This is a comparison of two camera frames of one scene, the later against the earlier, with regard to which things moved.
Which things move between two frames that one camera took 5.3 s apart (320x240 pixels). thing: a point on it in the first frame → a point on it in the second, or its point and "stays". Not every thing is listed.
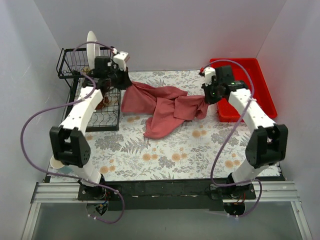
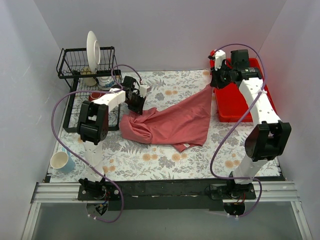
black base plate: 164,195 stays
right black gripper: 208,93 → 216,78
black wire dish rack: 72,65 stays
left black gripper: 122,78 → 136,100
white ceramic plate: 93,49 stays
